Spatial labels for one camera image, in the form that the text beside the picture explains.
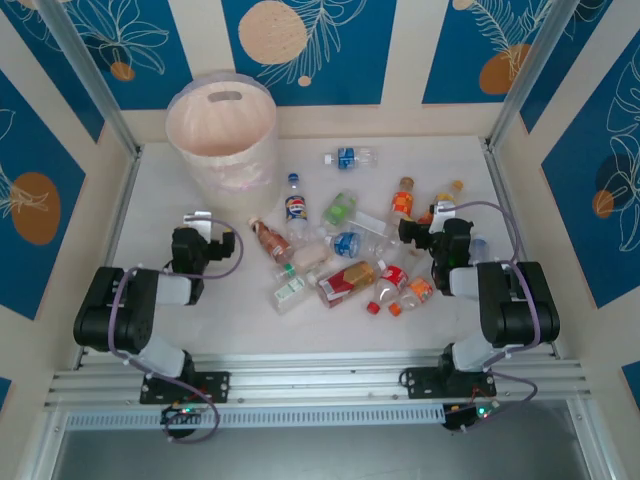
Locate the orange label bottle brown cap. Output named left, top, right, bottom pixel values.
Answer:
left=388, top=176, right=419, bottom=224

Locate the clear square plastic bottle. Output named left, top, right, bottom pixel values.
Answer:
left=344, top=209, right=401, bottom=241

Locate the brown tea bottle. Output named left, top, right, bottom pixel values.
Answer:
left=248, top=215, right=296, bottom=264

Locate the yellow label orange juice bottle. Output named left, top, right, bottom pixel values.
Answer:
left=417, top=179, right=465, bottom=226

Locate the red label bottle red cap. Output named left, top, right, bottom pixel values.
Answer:
left=367, top=264, right=410, bottom=316

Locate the blue label water bottle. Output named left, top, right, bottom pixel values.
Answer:
left=322, top=145, right=380, bottom=171
left=323, top=230, right=401, bottom=261

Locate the pepsi bottle blue cap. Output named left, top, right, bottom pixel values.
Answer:
left=283, top=172, right=314, bottom=246

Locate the red yellow label tea bottle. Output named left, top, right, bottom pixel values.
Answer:
left=315, top=259, right=387, bottom=309

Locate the beige plastic waste bin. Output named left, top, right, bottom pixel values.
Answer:
left=164, top=72, right=279, bottom=224

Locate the grey metal sheet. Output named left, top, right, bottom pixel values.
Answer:
left=49, top=399, right=614, bottom=480

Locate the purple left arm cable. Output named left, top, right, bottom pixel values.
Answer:
left=107, top=217, right=246, bottom=444

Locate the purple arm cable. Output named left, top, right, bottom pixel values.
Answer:
left=107, top=217, right=246, bottom=444
left=434, top=199, right=544, bottom=431

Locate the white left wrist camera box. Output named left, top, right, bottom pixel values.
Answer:
left=183, top=210, right=214, bottom=236

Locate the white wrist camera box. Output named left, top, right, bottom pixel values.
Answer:
left=183, top=210, right=214, bottom=236
left=429, top=199, right=457, bottom=234

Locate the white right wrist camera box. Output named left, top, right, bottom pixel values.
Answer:
left=429, top=199, right=457, bottom=234

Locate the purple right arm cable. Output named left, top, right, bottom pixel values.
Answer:
left=434, top=199, right=544, bottom=431

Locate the aluminium side rail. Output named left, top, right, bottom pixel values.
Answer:
left=73, top=147, right=145, bottom=371
left=480, top=138, right=562, bottom=360

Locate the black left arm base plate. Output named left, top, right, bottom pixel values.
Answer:
left=139, top=370, right=232, bottom=405

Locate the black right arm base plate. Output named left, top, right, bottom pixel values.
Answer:
left=403, top=367, right=497, bottom=400

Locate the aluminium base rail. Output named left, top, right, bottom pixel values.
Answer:
left=43, top=349, right=596, bottom=414

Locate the grey slotted cable duct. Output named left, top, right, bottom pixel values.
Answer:
left=63, top=404, right=448, bottom=432

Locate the aluminium frame post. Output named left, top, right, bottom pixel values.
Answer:
left=35, top=0, right=144, bottom=157
left=488, top=0, right=577, bottom=150

